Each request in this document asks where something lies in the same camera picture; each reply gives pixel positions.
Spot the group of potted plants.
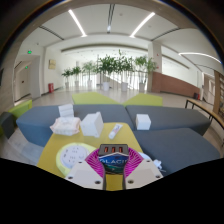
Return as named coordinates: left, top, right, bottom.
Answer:
left=61, top=49, right=158, bottom=93

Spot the green upholstered bench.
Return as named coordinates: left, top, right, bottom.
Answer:
left=0, top=99, right=34, bottom=135

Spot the white wet wipes pack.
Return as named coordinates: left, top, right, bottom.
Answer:
left=49, top=116, right=82, bottom=137

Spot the white folded tissue stack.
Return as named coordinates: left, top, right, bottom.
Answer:
left=58, top=103, right=75, bottom=118

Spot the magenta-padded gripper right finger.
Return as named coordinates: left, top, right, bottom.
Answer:
left=123, top=146, right=165, bottom=191

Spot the yellow-green upholstered bench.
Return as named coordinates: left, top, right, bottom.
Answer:
left=71, top=91, right=121, bottom=106
left=122, top=92, right=164, bottom=108

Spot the yellowish wall picture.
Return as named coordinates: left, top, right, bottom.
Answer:
left=48, top=59, right=57, bottom=71

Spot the wooden bench with black frame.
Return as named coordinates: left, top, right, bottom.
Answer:
left=184, top=97, right=224, bottom=130

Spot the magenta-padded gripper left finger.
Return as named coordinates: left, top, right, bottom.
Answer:
left=64, top=148, right=106, bottom=191

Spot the white tissue box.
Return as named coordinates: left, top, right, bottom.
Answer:
left=80, top=111, right=105, bottom=138

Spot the dark grey ottoman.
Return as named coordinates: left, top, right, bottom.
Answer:
left=0, top=111, right=16, bottom=140

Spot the round yellow-white power strip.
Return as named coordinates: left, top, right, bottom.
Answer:
left=55, top=142, right=98, bottom=178

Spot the white tube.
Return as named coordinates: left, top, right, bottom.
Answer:
left=108, top=123, right=124, bottom=140

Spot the long grey upholstered bench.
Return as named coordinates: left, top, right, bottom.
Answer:
left=15, top=103, right=135, bottom=148

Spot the white cable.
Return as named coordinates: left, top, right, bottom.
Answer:
left=138, top=152, right=164, bottom=170

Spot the small white cube box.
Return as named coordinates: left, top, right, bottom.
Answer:
left=135, top=113, right=152, bottom=131

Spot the dark multi-port charger block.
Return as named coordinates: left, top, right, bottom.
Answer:
left=98, top=143, right=130, bottom=192

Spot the group of ceiling strip lights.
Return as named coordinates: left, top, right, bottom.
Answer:
left=67, top=9, right=223, bottom=65

